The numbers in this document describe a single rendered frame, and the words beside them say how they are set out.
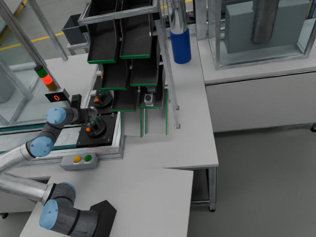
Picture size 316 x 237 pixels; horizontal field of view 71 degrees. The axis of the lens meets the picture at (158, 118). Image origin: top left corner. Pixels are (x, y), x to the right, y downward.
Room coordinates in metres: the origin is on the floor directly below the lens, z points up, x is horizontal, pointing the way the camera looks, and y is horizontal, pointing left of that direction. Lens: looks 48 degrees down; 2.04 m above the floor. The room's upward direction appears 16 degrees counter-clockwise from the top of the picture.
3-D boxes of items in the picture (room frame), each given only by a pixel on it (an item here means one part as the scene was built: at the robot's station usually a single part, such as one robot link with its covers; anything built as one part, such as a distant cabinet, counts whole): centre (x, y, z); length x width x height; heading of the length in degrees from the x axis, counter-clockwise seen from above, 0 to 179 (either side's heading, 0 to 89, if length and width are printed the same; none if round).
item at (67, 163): (0.82, 0.54, 0.93); 0.21 x 0.07 x 0.06; 77
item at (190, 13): (2.14, -0.64, 1.01); 0.24 x 0.24 x 0.13; 77
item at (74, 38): (3.15, 0.55, 0.73); 0.62 x 0.42 x 0.23; 77
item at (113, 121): (1.01, 0.41, 0.96); 0.24 x 0.24 x 0.02; 77
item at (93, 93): (1.26, 0.35, 1.01); 0.24 x 0.24 x 0.13; 77
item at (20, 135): (1.10, 0.70, 0.91); 0.84 x 0.28 x 0.10; 77
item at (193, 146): (1.44, 0.31, 0.84); 1.50 x 1.41 x 0.03; 77
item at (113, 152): (0.92, 0.71, 0.91); 0.89 x 0.06 x 0.11; 77
